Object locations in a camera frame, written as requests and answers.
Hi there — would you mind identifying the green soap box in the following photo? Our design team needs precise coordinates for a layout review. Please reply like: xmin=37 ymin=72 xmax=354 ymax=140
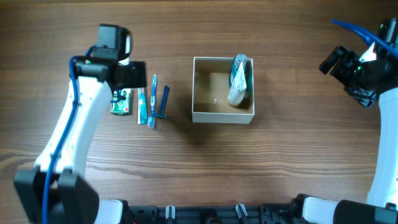
xmin=110 ymin=88 xmax=132 ymax=116

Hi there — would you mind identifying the teal toothpaste tube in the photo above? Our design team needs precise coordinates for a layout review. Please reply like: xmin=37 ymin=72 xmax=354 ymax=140
xmin=137 ymin=87 xmax=148 ymax=124

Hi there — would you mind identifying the teal mouthwash bottle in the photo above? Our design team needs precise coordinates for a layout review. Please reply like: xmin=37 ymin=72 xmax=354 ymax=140
xmin=229 ymin=54 xmax=248 ymax=88

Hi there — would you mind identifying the white lotion tube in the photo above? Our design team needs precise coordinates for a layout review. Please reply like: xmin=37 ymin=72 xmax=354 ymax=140
xmin=228 ymin=62 xmax=247 ymax=107

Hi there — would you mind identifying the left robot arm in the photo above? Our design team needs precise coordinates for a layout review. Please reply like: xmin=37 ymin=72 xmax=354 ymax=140
xmin=14 ymin=24 xmax=147 ymax=223

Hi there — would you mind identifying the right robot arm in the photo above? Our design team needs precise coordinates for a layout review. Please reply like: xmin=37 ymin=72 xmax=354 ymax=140
xmin=287 ymin=17 xmax=397 ymax=223

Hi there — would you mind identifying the blue white toothbrush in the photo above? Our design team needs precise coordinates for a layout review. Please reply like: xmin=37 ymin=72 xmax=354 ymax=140
xmin=148 ymin=75 xmax=157 ymax=128

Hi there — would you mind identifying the blue disposable razor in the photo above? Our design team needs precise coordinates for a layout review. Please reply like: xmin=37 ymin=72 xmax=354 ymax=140
xmin=154 ymin=85 xmax=170 ymax=118

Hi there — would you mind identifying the white square cardboard box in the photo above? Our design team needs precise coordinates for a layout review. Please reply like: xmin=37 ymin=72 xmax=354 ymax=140
xmin=192 ymin=57 xmax=255 ymax=124

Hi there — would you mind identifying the right blue cable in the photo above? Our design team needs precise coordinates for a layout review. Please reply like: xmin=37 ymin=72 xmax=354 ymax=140
xmin=330 ymin=18 xmax=398 ymax=60

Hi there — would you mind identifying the blue cable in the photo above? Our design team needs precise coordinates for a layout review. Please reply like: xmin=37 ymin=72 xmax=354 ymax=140
xmin=42 ymin=46 xmax=94 ymax=224
xmin=330 ymin=18 xmax=398 ymax=60

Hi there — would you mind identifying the left blue cable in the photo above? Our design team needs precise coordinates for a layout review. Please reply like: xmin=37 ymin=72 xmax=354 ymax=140
xmin=42 ymin=46 xmax=94 ymax=224

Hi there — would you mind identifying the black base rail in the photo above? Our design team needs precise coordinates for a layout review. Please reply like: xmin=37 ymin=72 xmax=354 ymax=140
xmin=130 ymin=203 xmax=302 ymax=224

